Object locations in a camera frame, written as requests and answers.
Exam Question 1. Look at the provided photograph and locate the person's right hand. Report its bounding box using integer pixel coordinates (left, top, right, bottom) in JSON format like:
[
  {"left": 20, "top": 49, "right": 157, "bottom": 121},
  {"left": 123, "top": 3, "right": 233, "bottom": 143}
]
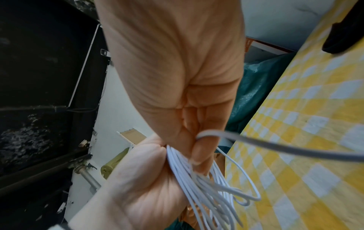
[{"left": 93, "top": 0, "right": 246, "bottom": 176}]

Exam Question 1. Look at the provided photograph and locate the person's left hand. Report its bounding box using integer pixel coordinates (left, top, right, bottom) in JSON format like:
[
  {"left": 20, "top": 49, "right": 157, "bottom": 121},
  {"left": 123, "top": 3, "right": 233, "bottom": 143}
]
[{"left": 68, "top": 133, "right": 191, "bottom": 230}]

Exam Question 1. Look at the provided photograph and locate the white cable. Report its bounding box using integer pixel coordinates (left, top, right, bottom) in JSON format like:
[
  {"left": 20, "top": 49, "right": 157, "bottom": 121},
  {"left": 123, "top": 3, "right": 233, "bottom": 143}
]
[{"left": 166, "top": 129, "right": 364, "bottom": 230}]

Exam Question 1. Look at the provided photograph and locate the black strap loop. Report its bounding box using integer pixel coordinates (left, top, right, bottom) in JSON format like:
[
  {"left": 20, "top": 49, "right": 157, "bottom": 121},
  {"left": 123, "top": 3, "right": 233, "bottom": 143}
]
[{"left": 322, "top": 0, "right": 364, "bottom": 55}]

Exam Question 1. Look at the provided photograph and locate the yellow green bag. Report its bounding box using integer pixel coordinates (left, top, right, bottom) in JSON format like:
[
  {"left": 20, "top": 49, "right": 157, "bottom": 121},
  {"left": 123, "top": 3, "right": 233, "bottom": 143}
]
[{"left": 100, "top": 147, "right": 130, "bottom": 180}]

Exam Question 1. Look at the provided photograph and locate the grey metal pipe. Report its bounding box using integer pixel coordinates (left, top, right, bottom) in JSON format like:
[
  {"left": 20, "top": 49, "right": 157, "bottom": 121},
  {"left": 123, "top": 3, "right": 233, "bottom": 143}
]
[{"left": 74, "top": 166, "right": 102, "bottom": 192}]

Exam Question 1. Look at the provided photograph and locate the white metal shelf rack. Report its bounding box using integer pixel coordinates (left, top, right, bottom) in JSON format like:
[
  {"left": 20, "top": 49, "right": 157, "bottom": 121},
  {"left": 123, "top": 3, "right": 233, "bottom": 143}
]
[{"left": 116, "top": 127, "right": 149, "bottom": 149}]

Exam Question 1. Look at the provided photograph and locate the upright open green sack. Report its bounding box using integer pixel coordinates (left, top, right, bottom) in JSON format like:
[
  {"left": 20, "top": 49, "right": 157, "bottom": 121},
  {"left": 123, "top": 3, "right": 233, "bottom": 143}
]
[{"left": 224, "top": 52, "right": 297, "bottom": 133}]

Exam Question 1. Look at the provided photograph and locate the small pale leaning board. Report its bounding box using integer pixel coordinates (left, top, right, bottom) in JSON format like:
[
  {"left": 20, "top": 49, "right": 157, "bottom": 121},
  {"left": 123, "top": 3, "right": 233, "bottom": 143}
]
[{"left": 245, "top": 41, "right": 294, "bottom": 64}]

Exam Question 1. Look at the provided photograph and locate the large grey board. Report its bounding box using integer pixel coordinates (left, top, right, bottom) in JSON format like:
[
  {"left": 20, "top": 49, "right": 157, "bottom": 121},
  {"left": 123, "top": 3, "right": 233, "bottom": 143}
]
[{"left": 242, "top": 0, "right": 336, "bottom": 50}]

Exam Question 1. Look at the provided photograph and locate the yellow checkered tablecloth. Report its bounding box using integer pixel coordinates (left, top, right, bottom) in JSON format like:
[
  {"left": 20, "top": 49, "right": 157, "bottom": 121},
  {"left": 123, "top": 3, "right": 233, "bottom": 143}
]
[{"left": 224, "top": 0, "right": 364, "bottom": 230}]

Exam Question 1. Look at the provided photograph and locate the small grey wall device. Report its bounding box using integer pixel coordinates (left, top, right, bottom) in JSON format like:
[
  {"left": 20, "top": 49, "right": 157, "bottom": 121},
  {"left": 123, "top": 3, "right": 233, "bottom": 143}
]
[{"left": 100, "top": 49, "right": 115, "bottom": 67}]

